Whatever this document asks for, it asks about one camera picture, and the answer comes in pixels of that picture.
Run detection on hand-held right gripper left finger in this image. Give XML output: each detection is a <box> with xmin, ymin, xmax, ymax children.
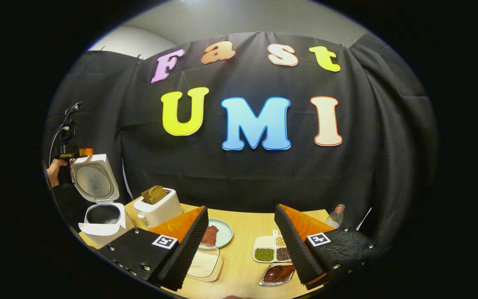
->
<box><xmin>97</xmin><ymin>206</ymin><xmax>209</xmax><ymax>291</ymax></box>

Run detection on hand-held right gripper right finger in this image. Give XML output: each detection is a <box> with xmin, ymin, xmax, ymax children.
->
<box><xmin>274</xmin><ymin>204</ymin><xmax>389</xmax><ymax>290</ymax></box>

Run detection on brown wooden spoon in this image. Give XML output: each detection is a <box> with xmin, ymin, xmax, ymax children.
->
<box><xmin>263</xmin><ymin>265</ymin><xmax>295</xmax><ymax>284</ymax></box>

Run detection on white rice cooker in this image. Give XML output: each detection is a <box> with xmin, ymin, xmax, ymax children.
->
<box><xmin>70</xmin><ymin>154</ymin><xmax>135</xmax><ymax>248</ymax></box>

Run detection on red meat piece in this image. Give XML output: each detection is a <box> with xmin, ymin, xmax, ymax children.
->
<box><xmin>200</xmin><ymin>225</ymin><xmax>219</xmax><ymax>246</ymax></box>

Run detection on white divided bean dish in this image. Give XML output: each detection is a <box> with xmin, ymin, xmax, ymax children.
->
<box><xmin>253</xmin><ymin>230</ymin><xmax>291</xmax><ymax>264</ymax></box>

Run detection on pale green plate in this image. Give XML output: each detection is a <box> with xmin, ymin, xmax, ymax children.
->
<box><xmin>206</xmin><ymin>219</ymin><xmax>234</xmax><ymax>250</ymax></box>

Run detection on white toaster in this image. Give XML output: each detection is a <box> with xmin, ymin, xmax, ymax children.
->
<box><xmin>133</xmin><ymin>188</ymin><xmax>183</xmax><ymax>229</ymax></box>

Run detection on clear plastic water bottle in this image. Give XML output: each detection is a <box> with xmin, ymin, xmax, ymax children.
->
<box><xmin>324</xmin><ymin>204</ymin><xmax>346</xmax><ymax>229</ymax></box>

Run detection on brown bread slice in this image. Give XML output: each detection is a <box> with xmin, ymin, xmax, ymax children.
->
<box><xmin>141</xmin><ymin>186</ymin><xmax>168</xmax><ymax>204</ymax></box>

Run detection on black backdrop cloth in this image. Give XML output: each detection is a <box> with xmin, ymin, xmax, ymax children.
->
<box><xmin>43</xmin><ymin>32</ymin><xmax>439</xmax><ymax>250</ymax></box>

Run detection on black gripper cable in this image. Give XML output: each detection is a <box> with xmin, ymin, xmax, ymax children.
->
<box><xmin>48</xmin><ymin>102</ymin><xmax>83</xmax><ymax>167</ymax></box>

